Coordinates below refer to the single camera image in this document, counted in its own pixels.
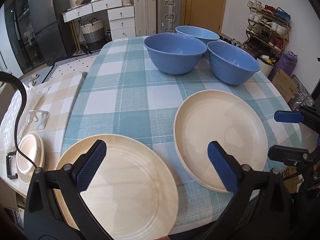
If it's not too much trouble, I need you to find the silver suitcase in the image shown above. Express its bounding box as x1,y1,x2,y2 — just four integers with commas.
157,0,182,33

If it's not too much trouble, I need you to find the ribbed blue bowl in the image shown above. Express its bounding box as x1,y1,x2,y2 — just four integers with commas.
207,40,260,86

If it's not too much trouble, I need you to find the cream deep plate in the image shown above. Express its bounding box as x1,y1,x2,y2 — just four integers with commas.
174,90,268,192

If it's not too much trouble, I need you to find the wooden door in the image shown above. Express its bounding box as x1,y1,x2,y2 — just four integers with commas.
181,0,226,34

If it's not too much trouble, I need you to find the shoe rack with shoes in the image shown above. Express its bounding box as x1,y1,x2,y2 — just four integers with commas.
245,1,291,55

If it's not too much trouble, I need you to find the black refrigerator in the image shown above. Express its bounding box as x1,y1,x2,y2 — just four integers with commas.
28,0,76,65

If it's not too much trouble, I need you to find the black cable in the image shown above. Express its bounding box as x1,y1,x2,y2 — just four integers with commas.
0,71,38,170

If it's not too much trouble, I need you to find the purple bag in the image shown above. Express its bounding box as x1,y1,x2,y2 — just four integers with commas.
268,51,298,81

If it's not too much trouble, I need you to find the large cream plate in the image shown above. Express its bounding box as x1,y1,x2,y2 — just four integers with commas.
56,134,178,239

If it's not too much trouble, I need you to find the white dressing desk with drawers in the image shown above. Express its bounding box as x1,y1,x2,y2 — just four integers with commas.
62,0,136,40

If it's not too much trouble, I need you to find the cream suitcase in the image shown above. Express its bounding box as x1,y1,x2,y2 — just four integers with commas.
133,0,157,36

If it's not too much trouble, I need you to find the woven laundry basket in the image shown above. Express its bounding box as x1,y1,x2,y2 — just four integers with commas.
80,18,107,50

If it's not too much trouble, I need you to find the white trash bin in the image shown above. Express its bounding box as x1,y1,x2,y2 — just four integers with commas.
257,55,274,77

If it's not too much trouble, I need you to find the teal checked tablecloth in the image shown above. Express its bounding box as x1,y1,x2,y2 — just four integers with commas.
62,37,302,233

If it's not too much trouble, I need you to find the white bubble wrap bag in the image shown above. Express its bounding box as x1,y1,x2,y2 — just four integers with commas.
1,84,49,152

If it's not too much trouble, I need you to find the beige checked tablecloth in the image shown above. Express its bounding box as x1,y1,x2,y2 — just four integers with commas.
1,72,87,197

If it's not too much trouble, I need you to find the stack of small cream plates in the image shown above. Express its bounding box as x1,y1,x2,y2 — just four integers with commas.
16,132,45,184

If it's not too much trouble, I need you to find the large blue bowl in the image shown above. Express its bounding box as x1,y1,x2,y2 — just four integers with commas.
144,33,207,75

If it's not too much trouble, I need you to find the cardboard box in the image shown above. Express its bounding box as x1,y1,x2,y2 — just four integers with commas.
272,69,298,103

